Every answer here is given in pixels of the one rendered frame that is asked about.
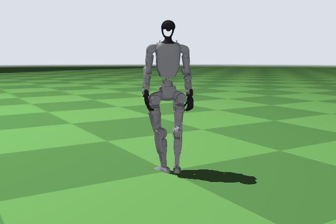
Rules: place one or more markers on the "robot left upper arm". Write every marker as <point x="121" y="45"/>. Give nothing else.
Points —
<point x="149" y="58"/>

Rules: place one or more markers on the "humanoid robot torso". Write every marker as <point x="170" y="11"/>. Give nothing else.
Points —
<point x="167" y="65"/>

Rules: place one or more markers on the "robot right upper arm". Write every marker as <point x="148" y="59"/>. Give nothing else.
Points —
<point x="185" y="59"/>

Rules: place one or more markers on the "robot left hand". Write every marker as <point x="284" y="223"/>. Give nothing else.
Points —
<point x="146" y="94"/>

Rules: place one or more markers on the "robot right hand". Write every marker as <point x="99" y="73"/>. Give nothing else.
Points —
<point x="189" y="101"/>

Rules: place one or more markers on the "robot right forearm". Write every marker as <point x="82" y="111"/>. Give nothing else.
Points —
<point x="188" y="83"/>

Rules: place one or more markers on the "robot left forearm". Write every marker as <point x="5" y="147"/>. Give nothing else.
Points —
<point x="146" y="81"/>

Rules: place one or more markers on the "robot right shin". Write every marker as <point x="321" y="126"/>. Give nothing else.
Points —
<point x="177" y="148"/>

